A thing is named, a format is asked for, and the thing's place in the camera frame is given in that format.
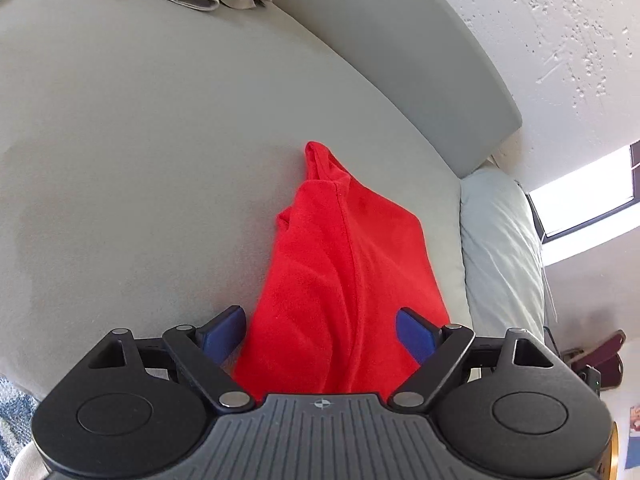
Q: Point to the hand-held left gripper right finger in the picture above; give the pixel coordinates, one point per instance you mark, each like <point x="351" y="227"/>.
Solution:
<point x="412" y="335"/>

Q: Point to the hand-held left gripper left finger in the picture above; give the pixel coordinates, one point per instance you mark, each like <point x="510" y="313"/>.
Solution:
<point x="225" y="332"/>

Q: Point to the red garment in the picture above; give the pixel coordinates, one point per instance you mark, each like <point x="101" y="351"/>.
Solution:
<point x="340" y="260"/>

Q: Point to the grey pillow right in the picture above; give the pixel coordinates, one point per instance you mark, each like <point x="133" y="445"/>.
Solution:
<point x="500" y="250"/>

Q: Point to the grey bed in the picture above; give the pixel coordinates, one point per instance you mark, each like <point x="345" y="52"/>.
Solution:
<point x="150" y="160"/>

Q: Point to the maroon slipper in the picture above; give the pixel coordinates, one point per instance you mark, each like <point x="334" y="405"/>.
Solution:
<point x="607" y="372"/>
<point x="607" y="342"/>

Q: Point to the dark framed window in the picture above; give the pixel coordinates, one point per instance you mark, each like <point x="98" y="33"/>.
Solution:
<point x="590" y="205"/>

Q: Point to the blue and white patterned rug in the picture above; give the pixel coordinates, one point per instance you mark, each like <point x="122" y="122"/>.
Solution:
<point x="12" y="410"/>

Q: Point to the colourful paper sheet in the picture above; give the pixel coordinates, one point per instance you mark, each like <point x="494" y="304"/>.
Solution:
<point x="635" y="425"/>

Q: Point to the grey padded headboard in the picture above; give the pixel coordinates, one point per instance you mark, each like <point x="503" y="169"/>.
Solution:
<point x="400" y="60"/>

